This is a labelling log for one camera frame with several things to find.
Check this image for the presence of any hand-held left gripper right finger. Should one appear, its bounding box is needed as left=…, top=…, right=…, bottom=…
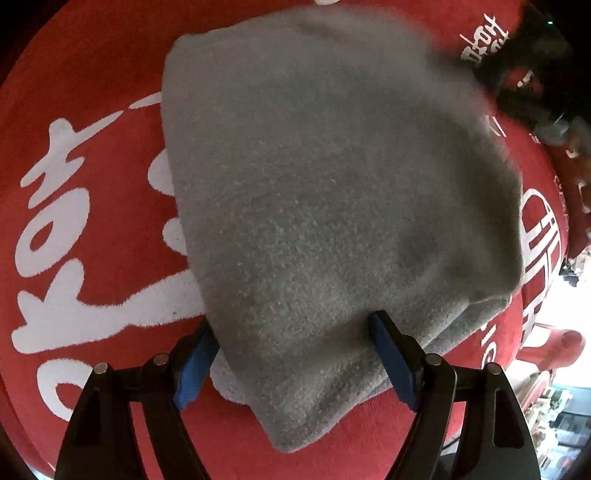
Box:
left=367, top=310, right=541, bottom=480

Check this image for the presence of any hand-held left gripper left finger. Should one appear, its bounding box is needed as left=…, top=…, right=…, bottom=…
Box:
left=54, top=318, right=221, bottom=480

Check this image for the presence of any red blanket with white print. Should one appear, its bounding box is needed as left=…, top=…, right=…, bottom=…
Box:
left=0, top=0, right=591, bottom=480

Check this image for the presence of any grey knit sweater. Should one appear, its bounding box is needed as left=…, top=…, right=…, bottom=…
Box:
left=159, top=7, right=527, bottom=453

